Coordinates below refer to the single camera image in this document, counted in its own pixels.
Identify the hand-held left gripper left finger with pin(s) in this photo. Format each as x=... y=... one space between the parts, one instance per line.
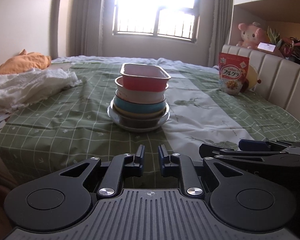
x=142 y=160

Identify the green checked printed bedsheet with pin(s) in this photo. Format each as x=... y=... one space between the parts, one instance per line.
x=65 y=120

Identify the yellow plush toy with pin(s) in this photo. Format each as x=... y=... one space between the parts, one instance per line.
x=253 y=76

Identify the stainless steel bowl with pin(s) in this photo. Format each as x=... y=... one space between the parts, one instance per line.
x=140 y=122

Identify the red rectangular foil tray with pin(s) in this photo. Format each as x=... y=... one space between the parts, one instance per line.
x=142 y=82

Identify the pink plush toy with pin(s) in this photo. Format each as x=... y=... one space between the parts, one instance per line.
x=251 y=35

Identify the white card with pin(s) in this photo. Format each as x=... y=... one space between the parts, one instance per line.
x=265 y=47

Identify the white lace cloth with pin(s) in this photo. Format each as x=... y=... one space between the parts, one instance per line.
x=27 y=87

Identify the dark flower bouquet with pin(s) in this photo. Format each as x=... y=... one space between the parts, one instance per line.
x=293 y=48

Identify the floral white plate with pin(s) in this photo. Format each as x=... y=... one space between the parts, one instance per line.
x=140 y=128

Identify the window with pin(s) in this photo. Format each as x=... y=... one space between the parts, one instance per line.
x=155 y=10

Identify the grey curtain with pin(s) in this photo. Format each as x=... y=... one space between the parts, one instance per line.
x=215 y=22
x=90 y=22

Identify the white bed sheet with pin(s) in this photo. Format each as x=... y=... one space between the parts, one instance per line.
x=102 y=59

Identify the cream padded headboard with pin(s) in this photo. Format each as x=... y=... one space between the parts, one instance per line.
x=277 y=80

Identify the green potted plant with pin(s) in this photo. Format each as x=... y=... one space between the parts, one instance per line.
x=275 y=36

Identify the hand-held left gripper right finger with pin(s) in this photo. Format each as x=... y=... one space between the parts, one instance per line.
x=161 y=160

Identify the white paper bowl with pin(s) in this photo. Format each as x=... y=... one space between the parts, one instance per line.
x=140 y=96

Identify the red cereal bag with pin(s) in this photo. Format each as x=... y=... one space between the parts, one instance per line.
x=232 y=75

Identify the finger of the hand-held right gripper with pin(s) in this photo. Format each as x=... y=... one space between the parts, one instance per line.
x=252 y=144
x=240 y=153

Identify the white yellow-rimmed bowl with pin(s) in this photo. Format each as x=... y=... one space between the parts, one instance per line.
x=142 y=116

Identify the blue bowl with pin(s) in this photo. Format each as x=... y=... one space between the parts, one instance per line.
x=137 y=108

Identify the orange cloth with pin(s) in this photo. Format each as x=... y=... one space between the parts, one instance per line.
x=25 y=61

